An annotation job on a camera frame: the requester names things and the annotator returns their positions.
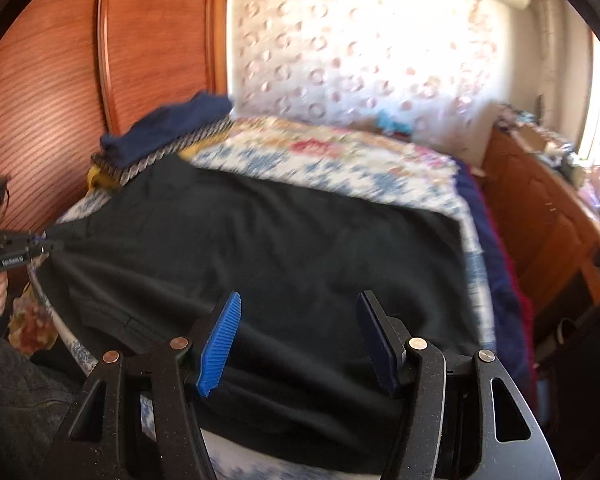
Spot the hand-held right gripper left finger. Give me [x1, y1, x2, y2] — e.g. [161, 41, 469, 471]
[40, 291, 242, 480]

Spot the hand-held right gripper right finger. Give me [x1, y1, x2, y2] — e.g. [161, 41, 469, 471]
[356, 290, 563, 480]

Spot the black printed t-shirt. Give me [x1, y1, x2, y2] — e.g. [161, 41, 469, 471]
[34, 152, 469, 474]

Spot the yellow red floral cloth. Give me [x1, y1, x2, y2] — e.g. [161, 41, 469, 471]
[7, 284, 59, 357]

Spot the yellow folded cloth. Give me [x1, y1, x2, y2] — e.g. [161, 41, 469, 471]
[85, 164, 127, 194]

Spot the patterned folded cloth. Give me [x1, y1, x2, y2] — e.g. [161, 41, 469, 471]
[92, 117, 232, 184]

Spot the blue floral bedsheet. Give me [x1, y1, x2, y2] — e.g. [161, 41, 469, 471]
[26, 144, 499, 480]

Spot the navy blanket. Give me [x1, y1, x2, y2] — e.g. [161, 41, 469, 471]
[454, 159, 539, 397]

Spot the person's jeans leg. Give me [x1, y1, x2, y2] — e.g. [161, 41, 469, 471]
[0, 335, 89, 480]

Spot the wooden slatted wardrobe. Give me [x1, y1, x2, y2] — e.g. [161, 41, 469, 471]
[0, 0, 231, 266]

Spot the navy folded cloth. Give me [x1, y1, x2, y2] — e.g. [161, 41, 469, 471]
[100, 91, 234, 169]

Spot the pink floral bedspread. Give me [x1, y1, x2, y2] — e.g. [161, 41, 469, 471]
[224, 115, 462, 197]

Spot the wooden sideboard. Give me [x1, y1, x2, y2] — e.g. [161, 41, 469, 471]
[480, 124, 600, 343]

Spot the blue plastic toy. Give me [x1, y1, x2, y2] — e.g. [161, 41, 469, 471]
[376, 110, 407, 134]

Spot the cardboard box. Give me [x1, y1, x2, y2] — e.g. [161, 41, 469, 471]
[511, 122, 552, 154]

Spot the circle-print sheer curtain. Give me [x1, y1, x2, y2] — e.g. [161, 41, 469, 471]
[227, 0, 532, 137]

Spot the beige window curtain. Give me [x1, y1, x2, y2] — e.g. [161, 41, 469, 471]
[531, 0, 594, 107]

